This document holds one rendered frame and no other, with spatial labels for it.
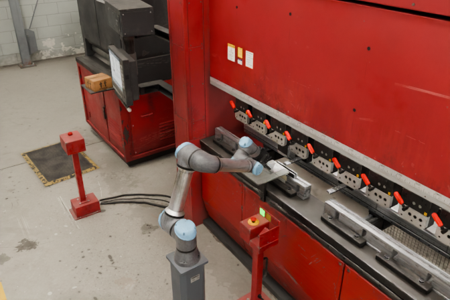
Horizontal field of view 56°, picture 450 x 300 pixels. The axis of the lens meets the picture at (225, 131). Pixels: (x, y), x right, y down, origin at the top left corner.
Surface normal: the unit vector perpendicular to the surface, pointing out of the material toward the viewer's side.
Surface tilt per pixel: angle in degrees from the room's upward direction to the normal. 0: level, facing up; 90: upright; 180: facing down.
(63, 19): 90
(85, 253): 0
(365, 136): 90
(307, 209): 0
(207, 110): 90
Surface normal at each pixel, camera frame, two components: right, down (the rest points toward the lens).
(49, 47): 0.58, 0.36
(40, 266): 0.00, -0.90
